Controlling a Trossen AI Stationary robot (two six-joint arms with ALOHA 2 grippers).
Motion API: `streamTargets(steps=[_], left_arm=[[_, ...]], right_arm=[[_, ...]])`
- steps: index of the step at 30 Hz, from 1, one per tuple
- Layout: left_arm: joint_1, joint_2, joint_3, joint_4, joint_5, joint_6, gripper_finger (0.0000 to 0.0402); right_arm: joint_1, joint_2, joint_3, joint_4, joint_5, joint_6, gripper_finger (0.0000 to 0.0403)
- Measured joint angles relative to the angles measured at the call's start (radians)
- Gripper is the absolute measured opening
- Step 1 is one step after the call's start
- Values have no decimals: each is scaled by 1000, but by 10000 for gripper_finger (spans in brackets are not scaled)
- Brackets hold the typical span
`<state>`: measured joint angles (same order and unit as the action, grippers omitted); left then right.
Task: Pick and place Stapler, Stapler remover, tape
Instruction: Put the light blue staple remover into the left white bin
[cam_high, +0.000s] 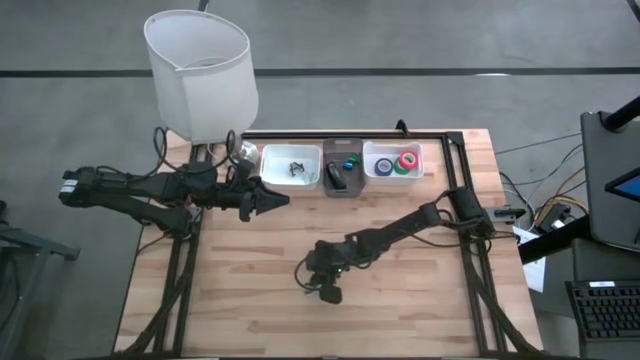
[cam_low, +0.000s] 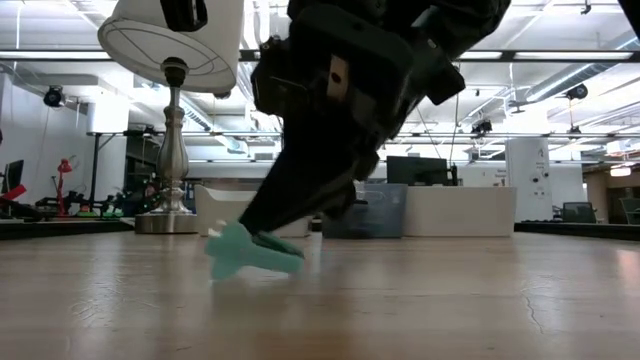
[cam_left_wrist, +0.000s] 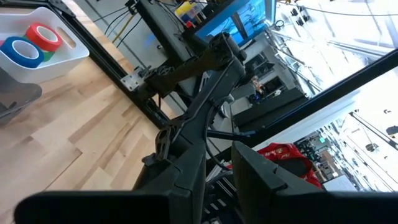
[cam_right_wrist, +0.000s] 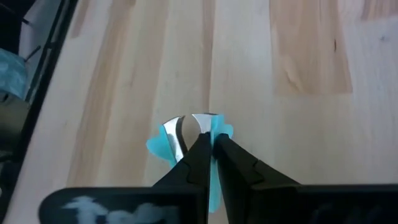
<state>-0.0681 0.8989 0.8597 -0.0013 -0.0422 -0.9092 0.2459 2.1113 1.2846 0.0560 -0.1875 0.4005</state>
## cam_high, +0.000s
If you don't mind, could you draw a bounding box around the grey monitor stand panel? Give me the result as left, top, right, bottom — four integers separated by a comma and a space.
579, 110, 640, 252

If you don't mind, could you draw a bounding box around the black desk edge bar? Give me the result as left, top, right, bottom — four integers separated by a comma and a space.
517, 214, 592, 266

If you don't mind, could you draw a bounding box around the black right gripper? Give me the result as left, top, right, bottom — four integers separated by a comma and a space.
298, 248, 352, 306

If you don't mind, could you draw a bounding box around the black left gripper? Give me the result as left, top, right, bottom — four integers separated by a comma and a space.
213, 158, 291, 224

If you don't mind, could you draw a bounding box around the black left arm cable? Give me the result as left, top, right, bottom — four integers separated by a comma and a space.
151, 126, 239, 176

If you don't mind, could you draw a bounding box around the tablet with blue screen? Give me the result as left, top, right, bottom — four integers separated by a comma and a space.
604, 167, 640, 204

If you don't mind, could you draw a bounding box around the dark grey plastic bin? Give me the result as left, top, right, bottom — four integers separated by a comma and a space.
322, 137, 365, 198

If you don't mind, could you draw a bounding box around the yellow cable bundle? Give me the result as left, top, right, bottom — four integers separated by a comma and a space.
530, 167, 589, 229

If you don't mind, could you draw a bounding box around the black keyboard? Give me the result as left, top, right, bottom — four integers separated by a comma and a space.
564, 279, 640, 344

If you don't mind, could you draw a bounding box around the black stapler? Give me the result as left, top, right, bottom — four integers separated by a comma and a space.
325, 160, 348, 191

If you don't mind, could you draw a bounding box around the black power box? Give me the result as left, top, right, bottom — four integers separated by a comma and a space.
541, 203, 574, 234

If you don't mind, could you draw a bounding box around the red tape roll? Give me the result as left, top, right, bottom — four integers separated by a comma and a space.
398, 150, 419, 172

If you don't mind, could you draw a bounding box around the black metal floor stand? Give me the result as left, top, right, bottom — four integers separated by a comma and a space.
0, 199, 81, 360

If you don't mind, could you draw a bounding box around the white paper sheet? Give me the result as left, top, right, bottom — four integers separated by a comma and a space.
512, 225, 547, 294

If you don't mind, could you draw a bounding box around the black stand pole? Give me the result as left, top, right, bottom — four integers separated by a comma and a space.
601, 96, 640, 133

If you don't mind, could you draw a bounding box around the white plastic bin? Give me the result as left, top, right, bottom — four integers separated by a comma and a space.
258, 143, 322, 192
362, 140, 425, 189

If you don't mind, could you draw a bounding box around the blue tape roll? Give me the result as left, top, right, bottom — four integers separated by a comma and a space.
373, 157, 395, 178

